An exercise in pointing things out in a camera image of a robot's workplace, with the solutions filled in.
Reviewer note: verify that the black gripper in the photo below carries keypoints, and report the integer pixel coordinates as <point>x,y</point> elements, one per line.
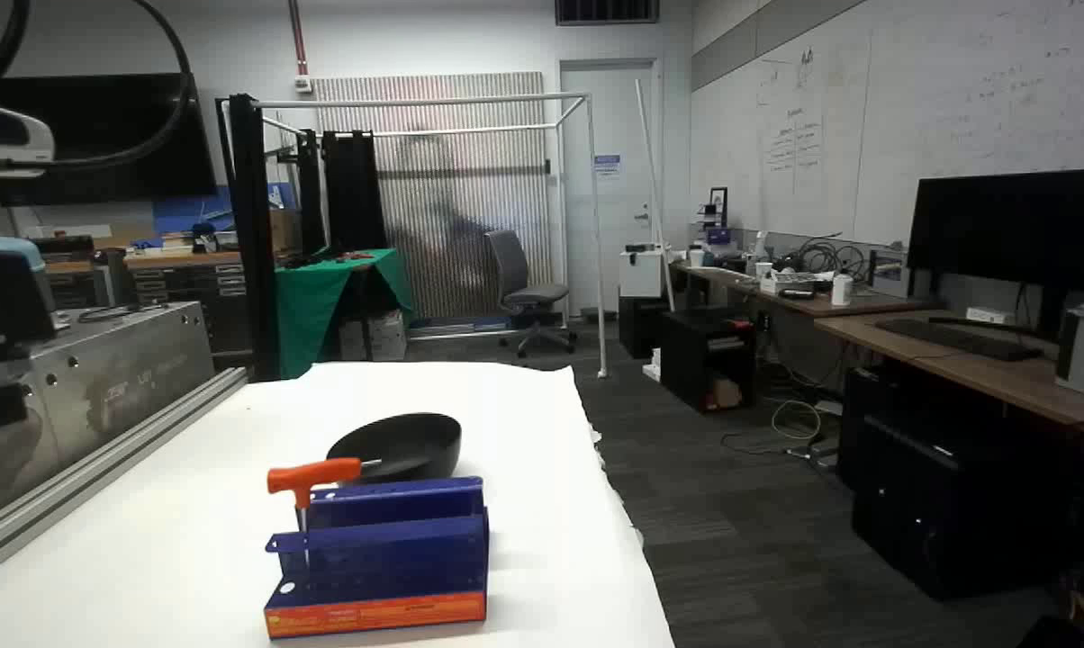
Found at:
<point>4,299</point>

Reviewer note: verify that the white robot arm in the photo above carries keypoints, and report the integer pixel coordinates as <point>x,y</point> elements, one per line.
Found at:
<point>0,138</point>

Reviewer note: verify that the black bowl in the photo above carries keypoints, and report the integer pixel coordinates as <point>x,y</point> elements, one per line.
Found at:
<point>401,441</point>

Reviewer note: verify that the blue tool holder block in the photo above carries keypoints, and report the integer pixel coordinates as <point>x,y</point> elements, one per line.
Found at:
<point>382,560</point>

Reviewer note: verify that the grey metal block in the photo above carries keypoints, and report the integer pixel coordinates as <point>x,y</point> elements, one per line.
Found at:
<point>94,372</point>

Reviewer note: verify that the white paper sheet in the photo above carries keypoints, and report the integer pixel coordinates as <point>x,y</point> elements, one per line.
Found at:
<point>180,527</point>

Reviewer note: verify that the grey partition panel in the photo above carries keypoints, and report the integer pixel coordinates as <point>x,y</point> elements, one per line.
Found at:
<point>456,182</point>

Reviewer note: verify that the grey office chair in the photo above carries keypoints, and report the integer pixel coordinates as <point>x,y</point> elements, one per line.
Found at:
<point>533,299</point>

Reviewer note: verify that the white door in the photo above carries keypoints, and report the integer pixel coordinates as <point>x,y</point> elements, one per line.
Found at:
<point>609,182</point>

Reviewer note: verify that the white box on stand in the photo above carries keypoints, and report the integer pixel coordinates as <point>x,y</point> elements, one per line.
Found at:
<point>644,270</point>

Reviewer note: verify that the small black cabinet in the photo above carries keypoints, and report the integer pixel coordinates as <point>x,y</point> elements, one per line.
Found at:
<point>708,362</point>

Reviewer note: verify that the white cup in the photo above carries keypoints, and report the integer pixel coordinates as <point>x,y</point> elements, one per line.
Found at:
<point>842,290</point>

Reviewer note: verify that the black keyboard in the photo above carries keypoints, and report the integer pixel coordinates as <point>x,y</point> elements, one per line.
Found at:
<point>955,338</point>

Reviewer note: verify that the wooden desk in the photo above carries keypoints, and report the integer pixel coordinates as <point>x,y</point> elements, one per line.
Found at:
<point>983,370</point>

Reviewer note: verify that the black computer monitor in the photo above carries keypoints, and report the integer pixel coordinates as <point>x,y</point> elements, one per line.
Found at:
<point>1009,228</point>

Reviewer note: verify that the aluminium rail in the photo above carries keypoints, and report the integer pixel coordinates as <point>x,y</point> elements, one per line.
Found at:
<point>94,464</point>

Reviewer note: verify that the black wall screen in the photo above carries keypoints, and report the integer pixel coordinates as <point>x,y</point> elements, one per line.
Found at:
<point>94,131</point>

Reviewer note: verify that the black upright post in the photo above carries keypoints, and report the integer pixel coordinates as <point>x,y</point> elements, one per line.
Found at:
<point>252,238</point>

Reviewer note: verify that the white pipe frame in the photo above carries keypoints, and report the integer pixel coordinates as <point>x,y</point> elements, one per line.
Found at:
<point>591,238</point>

